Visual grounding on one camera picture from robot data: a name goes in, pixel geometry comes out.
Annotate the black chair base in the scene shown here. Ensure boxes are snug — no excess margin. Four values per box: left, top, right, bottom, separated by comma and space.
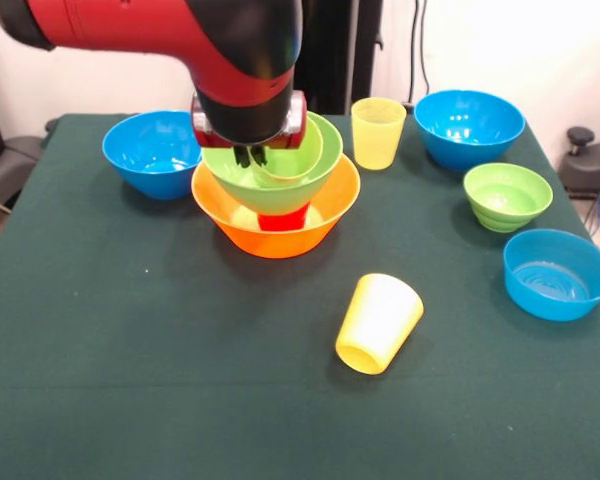
0, 133, 46, 211

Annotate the large blue bowl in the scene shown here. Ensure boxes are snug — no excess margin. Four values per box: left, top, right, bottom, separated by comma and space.
412, 88, 527, 174
101, 109, 204, 201

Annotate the dark green table cloth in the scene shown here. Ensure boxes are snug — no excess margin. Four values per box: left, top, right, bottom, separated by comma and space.
0, 113, 600, 480

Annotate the small green bowl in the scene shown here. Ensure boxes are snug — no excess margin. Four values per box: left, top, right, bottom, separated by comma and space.
462, 162, 554, 234

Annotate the large green bowl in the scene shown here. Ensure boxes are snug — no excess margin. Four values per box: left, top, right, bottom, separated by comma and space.
200, 112, 344, 217

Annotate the green cup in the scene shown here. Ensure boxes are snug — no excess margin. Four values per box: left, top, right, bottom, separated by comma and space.
251, 116, 326, 190

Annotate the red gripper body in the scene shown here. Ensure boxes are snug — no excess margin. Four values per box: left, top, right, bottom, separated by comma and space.
190, 90, 309, 152

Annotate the large orange bowl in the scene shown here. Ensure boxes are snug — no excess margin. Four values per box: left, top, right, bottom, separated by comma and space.
190, 153, 362, 260

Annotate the pale translucent yellow cup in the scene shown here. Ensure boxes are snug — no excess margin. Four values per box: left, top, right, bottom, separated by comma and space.
350, 97, 408, 171

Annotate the black knobbed equipment base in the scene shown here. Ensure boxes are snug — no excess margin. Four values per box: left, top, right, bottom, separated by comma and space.
559, 126, 600, 201

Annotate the black hanging cable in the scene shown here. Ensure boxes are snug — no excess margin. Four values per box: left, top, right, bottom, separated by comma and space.
406, 0, 431, 109

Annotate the red cup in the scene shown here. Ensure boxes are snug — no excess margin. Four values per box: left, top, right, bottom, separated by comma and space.
257, 201, 313, 232

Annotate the small blue bowl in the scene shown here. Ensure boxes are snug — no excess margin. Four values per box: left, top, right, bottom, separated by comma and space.
503, 228, 600, 322

